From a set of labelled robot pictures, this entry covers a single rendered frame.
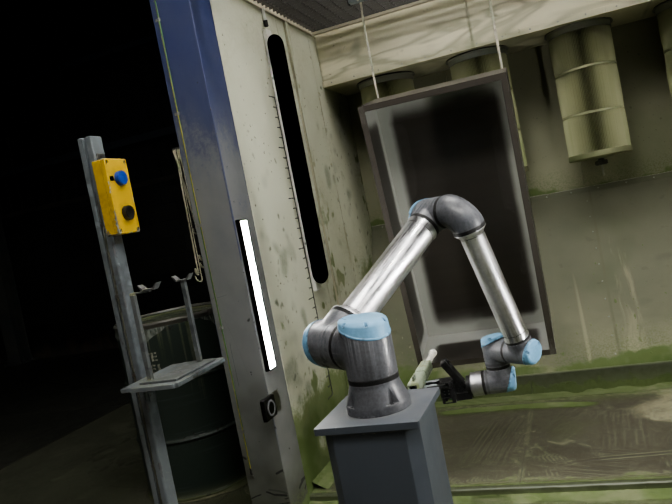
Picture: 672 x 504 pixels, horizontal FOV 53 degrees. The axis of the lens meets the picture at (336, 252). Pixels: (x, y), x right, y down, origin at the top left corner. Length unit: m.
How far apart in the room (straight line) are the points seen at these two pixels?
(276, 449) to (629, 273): 2.20
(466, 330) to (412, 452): 1.57
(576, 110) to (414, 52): 0.95
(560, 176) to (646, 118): 0.56
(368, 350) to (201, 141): 1.26
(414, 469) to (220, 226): 1.32
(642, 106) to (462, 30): 1.14
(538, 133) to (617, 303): 1.12
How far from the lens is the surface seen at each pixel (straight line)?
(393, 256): 2.22
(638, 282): 4.01
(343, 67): 4.10
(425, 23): 4.02
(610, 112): 3.92
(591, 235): 4.14
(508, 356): 2.50
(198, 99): 2.80
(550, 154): 4.29
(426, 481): 1.94
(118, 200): 2.39
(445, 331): 3.40
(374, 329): 1.90
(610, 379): 3.86
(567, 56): 3.97
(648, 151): 4.31
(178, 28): 2.89
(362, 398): 1.94
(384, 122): 3.16
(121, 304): 2.43
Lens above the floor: 1.21
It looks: 3 degrees down
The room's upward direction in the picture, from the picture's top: 11 degrees counter-clockwise
